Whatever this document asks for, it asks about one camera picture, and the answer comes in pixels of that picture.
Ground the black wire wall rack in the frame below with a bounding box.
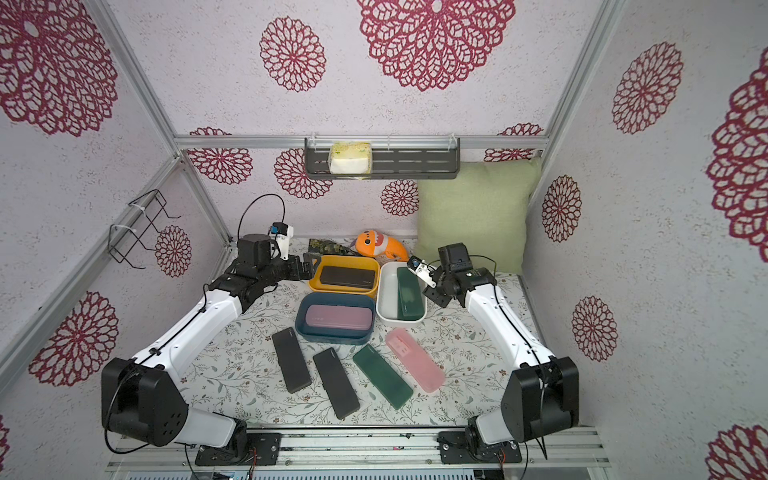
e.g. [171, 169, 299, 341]
[106, 188, 179, 270]

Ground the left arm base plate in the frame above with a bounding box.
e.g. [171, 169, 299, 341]
[193, 432, 282, 467]

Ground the pink pencil case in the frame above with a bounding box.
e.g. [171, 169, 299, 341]
[305, 304, 373, 331]
[385, 328, 445, 394]

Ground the teal storage box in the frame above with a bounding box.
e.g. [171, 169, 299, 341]
[294, 292, 376, 345]

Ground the grey wall shelf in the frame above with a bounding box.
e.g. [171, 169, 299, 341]
[304, 137, 461, 180]

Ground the aluminium front rail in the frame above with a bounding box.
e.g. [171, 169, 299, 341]
[105, 426, 611, 478]

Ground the green pencil case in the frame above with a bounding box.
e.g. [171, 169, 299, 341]
[396, 267, 425, 321]
[353, 345, 413, 410]

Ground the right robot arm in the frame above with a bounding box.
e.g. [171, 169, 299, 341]
[408, 243, 580, 445]

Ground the green pencil case front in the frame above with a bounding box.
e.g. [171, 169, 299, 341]
[353, 345, 413, 410]

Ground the black pencil case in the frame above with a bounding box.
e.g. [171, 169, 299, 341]
[320, 266, 376, 290]
[271, 327, 312, 394]
[313, 348, 360, 420]

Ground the green cushion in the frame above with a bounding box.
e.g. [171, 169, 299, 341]
[414, 158, 541, 275]

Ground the yellow sponge in bag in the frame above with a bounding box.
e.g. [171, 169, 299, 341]
[328, 142, 373, 175]

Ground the floral dark fabric pouch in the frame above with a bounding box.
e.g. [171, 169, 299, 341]
[308, 238, 358, 256]

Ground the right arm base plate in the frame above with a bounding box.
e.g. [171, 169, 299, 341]
[437, 427, 523, 465]

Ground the white storage box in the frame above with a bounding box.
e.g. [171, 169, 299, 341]
[376, 262, 428, 328]

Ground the orange fish plush toy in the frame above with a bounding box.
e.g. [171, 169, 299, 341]
[355, 230, 409, 261]

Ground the floral table mat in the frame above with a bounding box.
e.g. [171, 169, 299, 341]
[180, 282, 511, 427]

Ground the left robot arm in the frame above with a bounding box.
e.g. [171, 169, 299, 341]
[101, 223, 313, 448]

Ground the yellow storage box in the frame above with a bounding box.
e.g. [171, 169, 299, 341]
[308, 255, 380, 298]

